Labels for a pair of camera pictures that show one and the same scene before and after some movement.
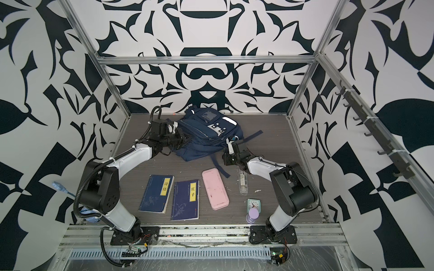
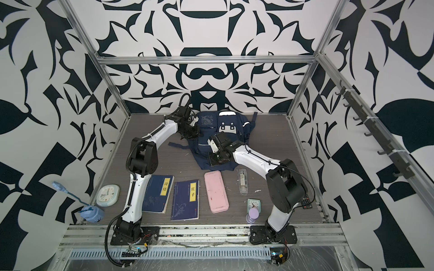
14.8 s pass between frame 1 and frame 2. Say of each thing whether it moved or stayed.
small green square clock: stayed
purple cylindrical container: stayed
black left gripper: moved
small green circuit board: stayed
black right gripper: moved
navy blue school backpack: moved
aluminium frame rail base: stayed
